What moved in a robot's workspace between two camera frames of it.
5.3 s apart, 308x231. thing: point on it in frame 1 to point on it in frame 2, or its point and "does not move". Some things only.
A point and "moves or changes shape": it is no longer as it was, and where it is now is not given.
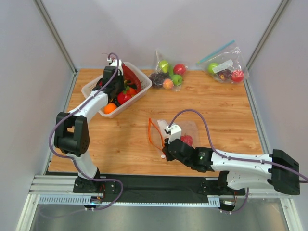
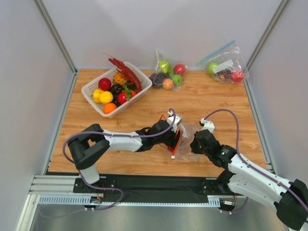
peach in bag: (168, 84) does not move
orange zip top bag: (157, 134) moves or changes shape
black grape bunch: (116, 101) does not move
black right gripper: (167, 149) to (196, 143)
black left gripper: (116, 87) to (173, 138)
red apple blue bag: (237, 75) does not move
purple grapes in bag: (157, 79) does not move
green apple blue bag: (211, 66) does not move
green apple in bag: (176, 79) does not move
